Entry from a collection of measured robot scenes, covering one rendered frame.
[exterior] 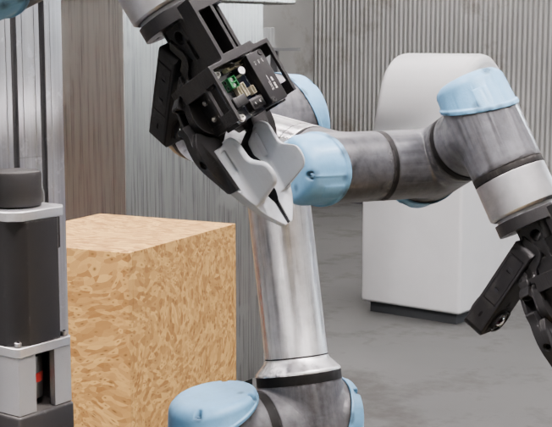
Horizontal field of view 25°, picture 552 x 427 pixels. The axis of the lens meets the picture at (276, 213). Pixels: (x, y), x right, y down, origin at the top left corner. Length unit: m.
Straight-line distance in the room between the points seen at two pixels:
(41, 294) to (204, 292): 1.67
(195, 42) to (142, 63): 4.07
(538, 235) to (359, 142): 0.21
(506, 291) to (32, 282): 0.52
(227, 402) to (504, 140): 0.53
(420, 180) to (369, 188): 0.06
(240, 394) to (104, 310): 1.25
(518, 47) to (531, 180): 10.95
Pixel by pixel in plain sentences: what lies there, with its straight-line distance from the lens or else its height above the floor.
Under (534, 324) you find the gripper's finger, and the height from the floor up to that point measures 1.44.
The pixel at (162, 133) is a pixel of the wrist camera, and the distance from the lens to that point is 1.16.
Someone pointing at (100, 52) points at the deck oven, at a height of 1.67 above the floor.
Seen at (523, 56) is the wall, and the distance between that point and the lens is 12.17.
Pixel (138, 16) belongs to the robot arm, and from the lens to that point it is 1.08.
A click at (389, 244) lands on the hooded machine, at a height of 0.46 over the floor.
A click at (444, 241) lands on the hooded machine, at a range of 7.54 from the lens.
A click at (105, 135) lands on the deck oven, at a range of 5.14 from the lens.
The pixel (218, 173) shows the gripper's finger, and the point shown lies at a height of 1.60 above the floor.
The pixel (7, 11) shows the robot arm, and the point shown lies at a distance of 1.07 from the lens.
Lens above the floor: 1.72
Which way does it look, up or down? 8 degrees down
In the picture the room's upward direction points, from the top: straight up
